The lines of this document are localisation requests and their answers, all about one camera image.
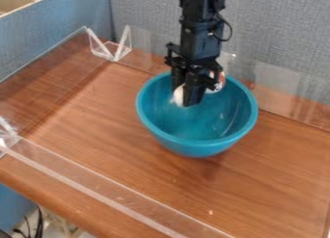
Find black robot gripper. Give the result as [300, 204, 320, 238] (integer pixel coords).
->
[164, 18, 226, 107]

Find white brown toy mushroom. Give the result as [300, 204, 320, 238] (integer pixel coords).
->
[171, 72, 226, 106]

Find blue plastic bowl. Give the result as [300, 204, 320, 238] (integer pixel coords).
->
[135, 72, 258, 158]

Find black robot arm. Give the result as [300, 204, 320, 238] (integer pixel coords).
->
[164, 0, 231, 107]

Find clear acrylic back barrier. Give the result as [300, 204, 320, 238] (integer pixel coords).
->
[129, 26, 330, 105]

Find clear acrylic barrier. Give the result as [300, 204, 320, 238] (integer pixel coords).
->
[129, 26, 330, 105]
[0, 116, 234, 238]

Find blue partition with wooden shelf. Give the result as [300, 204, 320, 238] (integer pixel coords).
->
[0, 0, 112, 82]

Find clear acrylic front barrier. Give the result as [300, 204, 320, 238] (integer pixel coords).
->
[0, 116, 234, 238]

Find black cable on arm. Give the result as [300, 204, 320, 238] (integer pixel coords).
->
[210, 12, 235, 43]

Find clear acrylic corner bracket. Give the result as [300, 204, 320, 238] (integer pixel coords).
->
[87, 25, 132, 62]

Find black cables under table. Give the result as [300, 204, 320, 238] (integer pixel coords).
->
[0, 206, 45, 238]

